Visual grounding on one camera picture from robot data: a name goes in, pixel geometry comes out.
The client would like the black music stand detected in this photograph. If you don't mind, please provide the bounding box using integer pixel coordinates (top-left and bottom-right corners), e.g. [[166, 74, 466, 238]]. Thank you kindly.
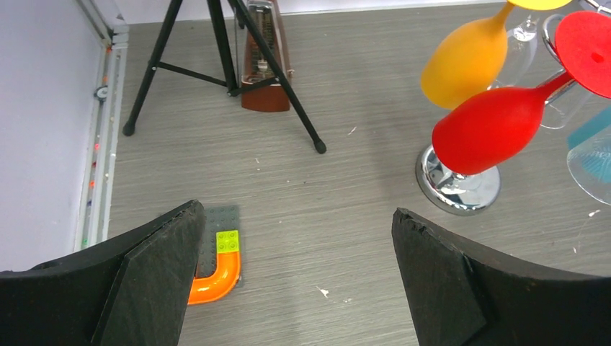
[[122, 1, 326, 154]]

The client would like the chrome wine glass rack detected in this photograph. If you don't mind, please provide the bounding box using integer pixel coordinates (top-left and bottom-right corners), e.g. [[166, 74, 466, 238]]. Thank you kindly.
[[414, 0, 611, 217]]

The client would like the lime green building brick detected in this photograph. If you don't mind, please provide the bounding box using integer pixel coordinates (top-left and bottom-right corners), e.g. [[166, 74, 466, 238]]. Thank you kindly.
[[215, 230, 240, 254]]

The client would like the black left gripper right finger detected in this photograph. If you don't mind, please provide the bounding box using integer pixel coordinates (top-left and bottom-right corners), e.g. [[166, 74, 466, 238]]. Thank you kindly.
[[391, 208, 610, 345]]

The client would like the clear wine glass rear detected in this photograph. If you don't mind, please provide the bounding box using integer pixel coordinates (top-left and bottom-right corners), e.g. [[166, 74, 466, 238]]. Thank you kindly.
[[488, 12, 540, 89]]

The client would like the red wine glass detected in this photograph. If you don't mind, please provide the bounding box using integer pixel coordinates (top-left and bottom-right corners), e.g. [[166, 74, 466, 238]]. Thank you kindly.
[[432, 11, 610, 175]]

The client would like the clear ribbed wine glass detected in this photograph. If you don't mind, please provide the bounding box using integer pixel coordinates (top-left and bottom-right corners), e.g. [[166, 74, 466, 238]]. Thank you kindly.
[[566, 126, 610, 205]]

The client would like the brown wooden metronome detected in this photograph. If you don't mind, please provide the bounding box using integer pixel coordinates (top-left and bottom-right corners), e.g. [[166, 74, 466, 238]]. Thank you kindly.
[[241, 1, 293, 112]]

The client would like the yellow wine glass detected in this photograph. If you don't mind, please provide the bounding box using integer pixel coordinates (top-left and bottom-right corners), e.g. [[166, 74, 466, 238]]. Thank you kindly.
[[420, 1, 568, 110]]

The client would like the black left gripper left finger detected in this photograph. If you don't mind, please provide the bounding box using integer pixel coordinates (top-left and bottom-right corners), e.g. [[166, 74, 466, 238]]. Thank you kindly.
[[1, 200, 205, 345]]

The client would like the orange curved toy tube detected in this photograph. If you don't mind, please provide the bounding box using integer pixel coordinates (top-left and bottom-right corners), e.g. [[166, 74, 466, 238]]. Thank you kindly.
[[187, 251, 241, 306]]

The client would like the blue wine glass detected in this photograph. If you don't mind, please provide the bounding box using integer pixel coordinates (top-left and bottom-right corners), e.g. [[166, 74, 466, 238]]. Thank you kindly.
[[566, 107, 610, 184]]

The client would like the grey building baseplate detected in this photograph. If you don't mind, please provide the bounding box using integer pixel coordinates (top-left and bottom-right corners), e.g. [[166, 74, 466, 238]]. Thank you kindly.
[[195, 205, 241, 278]]

